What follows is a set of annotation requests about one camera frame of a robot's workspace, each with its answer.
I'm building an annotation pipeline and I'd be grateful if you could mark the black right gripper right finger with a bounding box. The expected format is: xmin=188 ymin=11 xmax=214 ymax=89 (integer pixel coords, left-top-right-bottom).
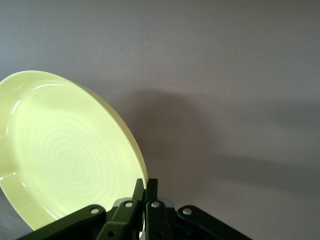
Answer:
xmin=144 ymin=178 xmax=254 ymax=240

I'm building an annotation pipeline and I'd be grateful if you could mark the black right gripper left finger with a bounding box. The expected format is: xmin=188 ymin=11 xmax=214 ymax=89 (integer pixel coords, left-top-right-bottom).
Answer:
xmin=17 ymin=178 xmax=146 ymax=240

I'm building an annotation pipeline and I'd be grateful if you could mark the yellow round plate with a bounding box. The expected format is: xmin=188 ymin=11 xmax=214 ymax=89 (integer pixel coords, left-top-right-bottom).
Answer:
xmin=0 ymin=69 xmax=149 ymax=237

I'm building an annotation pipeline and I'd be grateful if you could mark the brown table cover sheet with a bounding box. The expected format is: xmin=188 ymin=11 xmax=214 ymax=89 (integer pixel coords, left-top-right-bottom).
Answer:
xmin=0 ymin=0 xmax=320 ymax=240

